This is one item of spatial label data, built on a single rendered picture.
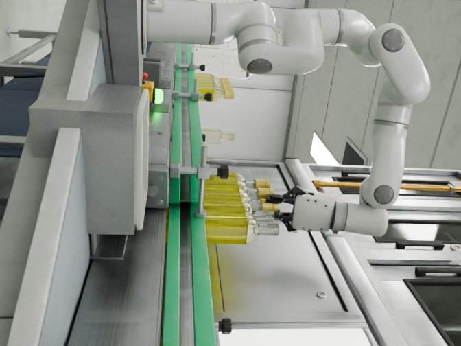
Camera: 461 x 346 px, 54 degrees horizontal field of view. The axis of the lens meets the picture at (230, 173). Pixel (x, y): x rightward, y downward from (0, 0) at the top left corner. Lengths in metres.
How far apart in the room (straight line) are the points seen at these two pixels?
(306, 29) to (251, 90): 6.08
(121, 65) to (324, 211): 0.60
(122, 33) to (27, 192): 0.35
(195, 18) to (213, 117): 6.17
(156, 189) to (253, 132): 6.43
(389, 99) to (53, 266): 0.85
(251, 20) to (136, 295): 0.66
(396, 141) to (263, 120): 6.23
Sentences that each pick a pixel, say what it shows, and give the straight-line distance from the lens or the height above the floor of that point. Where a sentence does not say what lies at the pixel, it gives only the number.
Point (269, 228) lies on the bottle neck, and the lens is 1.07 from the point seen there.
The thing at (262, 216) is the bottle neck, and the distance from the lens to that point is 1.12.
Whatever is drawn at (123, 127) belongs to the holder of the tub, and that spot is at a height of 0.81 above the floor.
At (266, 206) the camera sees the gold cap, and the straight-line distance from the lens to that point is 1.17.
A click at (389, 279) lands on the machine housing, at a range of 1.32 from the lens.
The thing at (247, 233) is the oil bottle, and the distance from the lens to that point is 1.05.
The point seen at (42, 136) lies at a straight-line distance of 0.76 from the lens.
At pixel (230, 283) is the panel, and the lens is 1.11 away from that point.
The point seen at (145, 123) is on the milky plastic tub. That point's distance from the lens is 0.90.
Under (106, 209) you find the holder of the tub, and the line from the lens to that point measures 0.80.
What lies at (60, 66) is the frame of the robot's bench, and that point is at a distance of 0.92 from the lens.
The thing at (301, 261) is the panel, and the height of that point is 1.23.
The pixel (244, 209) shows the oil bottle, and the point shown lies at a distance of 1.10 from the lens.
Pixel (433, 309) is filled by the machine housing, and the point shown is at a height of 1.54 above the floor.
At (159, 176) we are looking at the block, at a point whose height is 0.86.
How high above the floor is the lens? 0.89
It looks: 7 degrees up
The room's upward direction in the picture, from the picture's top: 92 degrees clockwise
